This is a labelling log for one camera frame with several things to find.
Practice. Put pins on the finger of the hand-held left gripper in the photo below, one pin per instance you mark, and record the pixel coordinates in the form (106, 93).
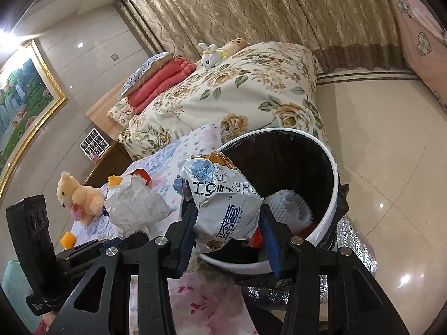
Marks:
(82, 248)
(124, 240)

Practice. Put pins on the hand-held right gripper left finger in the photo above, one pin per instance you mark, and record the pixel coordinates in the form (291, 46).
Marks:
(185, 240)

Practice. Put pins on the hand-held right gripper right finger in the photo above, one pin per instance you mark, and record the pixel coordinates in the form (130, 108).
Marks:
(271, 247)

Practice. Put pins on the red wrapper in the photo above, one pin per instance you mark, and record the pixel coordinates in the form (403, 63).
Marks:
(257, 240)

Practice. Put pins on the blue wrapper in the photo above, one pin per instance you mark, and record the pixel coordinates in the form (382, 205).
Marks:
(107, 211)

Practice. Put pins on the white paper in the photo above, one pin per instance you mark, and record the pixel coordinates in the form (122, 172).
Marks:
(136, 206)

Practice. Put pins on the white blue snack bag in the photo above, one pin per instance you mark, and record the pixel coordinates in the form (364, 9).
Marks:
(223, 202)

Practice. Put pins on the white round trash bin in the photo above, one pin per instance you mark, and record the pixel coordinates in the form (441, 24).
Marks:
(328, 209)

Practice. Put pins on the beige teddy bear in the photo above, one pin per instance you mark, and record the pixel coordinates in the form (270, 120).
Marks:
(78, 199)

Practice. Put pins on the teal cloth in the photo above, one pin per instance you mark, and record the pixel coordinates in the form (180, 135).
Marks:
(14, 293)

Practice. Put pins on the wooden nightstand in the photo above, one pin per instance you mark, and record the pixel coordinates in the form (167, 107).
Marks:
(108, 167)

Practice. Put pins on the cartoon print pillow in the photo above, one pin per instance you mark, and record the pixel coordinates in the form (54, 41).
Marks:
(118, 111)

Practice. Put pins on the gold framed landscape painting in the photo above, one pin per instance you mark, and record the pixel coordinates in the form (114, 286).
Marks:
(21, 108)

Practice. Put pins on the wooden headboard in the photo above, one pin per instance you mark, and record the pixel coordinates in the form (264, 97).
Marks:
(103, 108)

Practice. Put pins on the folded red blanket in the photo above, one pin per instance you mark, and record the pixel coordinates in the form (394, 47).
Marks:
(157, 83)

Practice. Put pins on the floral duvet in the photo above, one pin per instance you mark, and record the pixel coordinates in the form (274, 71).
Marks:
(244, 87)

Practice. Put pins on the blue patterned pillow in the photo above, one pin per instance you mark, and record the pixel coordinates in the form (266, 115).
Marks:
(139, 73)

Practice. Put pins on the white rabbit plush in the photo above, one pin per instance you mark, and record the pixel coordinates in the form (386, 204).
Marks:
(209, 56)

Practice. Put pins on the brown bear plush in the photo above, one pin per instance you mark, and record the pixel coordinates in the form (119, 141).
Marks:
(235, 46)

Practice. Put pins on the beige patterned curtain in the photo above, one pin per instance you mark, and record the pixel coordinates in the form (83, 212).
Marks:
(262, 10)

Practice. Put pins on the pink heart print cloth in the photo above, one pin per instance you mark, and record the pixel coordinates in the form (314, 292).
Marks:
(422, 45)

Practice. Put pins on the photo frame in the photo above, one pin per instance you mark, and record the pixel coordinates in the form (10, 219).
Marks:
(93, 143)

